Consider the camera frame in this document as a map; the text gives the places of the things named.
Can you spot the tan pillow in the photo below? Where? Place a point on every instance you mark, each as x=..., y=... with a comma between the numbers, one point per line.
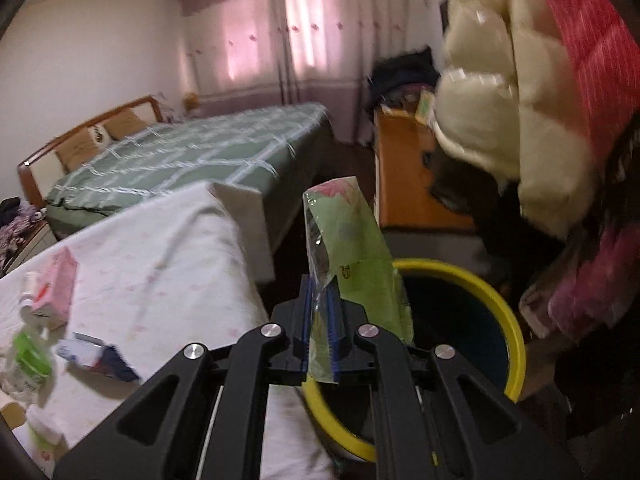
x=75, y=152
x=122, y=125

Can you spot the black garment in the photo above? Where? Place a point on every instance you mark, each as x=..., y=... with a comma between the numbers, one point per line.
x=465, y=185

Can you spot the red striped garment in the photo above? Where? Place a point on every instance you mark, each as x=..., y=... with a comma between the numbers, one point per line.
x=595, y=50

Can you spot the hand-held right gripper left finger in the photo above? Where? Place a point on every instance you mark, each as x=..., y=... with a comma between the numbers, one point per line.
x=305, y=325

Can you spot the small white bottle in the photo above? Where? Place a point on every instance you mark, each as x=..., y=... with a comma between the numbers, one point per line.
x=29, y=292

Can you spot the green box on desk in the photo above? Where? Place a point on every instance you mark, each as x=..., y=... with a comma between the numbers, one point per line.
x=426, y=106

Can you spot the white puffer jacket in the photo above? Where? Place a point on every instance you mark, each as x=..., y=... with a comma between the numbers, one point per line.
x=500, y=85

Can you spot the wooden headboard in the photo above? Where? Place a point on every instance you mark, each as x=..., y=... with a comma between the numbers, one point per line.
x=40, y=160

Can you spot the pink carton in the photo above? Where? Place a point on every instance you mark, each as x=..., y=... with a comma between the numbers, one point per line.
x=55, y=285

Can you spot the pink curtain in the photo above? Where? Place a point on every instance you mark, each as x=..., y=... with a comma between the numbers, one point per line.
x=320, y=35

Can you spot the purple floral cloth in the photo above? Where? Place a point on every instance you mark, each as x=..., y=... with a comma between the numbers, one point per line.
x=15, y=230

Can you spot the green tissue packet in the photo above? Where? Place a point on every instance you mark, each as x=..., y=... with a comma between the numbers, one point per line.
x=360, y=240

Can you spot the blue white packet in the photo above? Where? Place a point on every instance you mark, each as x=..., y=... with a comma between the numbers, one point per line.
x=95, y=357

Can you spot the green clear plastic wrapper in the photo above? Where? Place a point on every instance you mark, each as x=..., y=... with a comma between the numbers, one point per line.
x=30, y=360

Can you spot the pile of dark clothes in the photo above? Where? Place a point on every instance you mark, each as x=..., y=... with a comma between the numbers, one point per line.
x=405, y=72

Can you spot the wooden desk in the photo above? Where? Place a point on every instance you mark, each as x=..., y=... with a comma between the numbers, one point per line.
x=405, y=175

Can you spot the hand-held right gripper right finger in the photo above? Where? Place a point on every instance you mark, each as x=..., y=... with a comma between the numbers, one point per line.
x=340, y=345

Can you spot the yellow rimmed trash bin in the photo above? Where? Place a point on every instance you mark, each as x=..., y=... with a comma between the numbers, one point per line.
x=515, y=340

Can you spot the pink plastic bag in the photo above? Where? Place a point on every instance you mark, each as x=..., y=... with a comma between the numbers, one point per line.
x=600, y=280

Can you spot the green plaid bed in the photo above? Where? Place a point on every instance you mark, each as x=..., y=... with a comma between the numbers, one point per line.
x=200, y=155

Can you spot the white floral tablecloth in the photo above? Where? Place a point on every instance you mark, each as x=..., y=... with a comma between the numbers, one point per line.
x=165, y=270

